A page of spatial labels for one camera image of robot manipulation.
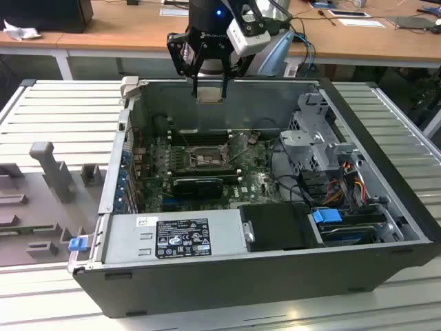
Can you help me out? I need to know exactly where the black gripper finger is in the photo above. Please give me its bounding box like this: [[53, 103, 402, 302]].
[[220, 51, 256, 100], [166, 32, 204, 100]]

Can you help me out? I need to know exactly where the square silver CPU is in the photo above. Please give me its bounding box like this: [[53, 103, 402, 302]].
[[196, 86, 223, 104]]

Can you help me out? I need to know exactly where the RAM slot with black clips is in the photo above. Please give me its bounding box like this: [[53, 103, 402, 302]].
[[171, 141, 236, 146]]

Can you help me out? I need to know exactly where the CPU socket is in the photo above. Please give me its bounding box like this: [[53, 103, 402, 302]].
[[186, 144, 231, 170]]

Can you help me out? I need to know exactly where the long wooden desk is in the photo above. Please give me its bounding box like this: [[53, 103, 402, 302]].
[[57, 0, 441, 68]]

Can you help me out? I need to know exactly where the grey case latch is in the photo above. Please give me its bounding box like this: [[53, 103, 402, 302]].
[[120, 76, 150, 101]]

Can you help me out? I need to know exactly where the silver metal drive cage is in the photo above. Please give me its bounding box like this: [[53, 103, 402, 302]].
[[278, 91, 367, 180]]

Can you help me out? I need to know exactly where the blue book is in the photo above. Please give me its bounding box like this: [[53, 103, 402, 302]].
[[307, 0, 340, 10]]

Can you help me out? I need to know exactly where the green motherboard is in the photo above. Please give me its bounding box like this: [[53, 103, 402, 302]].
[[132, 132, 294, 214]]

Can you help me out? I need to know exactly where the white framed tablet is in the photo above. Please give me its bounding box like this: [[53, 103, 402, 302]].
[[327, 9, 371, 18]]

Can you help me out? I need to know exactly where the white paper sheet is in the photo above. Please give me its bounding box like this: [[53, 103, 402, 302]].
[[337, 17, 385, 28]]

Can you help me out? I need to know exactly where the large black box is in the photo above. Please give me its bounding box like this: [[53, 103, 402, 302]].
[[0, 0, 94, 34]]

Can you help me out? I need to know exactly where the graphics card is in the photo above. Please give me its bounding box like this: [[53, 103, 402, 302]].
[[172, 177, 224, 200]]

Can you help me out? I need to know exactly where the crumpled white paper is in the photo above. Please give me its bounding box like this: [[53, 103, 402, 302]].
[[3, 19, 42, 41]]

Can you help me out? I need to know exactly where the black plastic shroud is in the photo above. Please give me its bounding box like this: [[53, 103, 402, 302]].
[[237, 203, 327, 253]]

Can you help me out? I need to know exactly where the dark flat laptop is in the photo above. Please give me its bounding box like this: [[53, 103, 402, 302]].
[[385, 15, 435, 31]]

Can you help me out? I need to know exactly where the hard disk in blue carrier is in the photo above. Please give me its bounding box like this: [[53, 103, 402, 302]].
[[311, 208, 386, 248]]

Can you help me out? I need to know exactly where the silver power supply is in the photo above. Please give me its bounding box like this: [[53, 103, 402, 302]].
[[90, 208, 249, 265]]

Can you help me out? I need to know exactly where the grey parts rack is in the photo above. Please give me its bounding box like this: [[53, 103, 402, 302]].
[[0, 141, 108, 269]]

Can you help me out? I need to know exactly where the blue case latch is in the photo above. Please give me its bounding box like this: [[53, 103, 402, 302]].
[[68, 237, 88, 252]]

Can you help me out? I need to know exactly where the open black PC case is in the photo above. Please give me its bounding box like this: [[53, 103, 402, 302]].
[[67, 76, 441, 320]]

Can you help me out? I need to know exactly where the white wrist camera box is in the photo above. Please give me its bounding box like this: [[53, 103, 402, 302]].
[[227, 13, 272, 57]]

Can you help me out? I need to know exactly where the blue cable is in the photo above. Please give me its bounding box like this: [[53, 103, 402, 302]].
[[292, 32, 316, 75]]

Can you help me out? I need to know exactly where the black wire bundle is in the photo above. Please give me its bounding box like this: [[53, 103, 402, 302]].
[[268, 137, 331, 210]]

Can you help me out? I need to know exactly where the coloured wire bundle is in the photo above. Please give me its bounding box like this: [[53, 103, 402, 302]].
[[323, 172, 367, 208]]

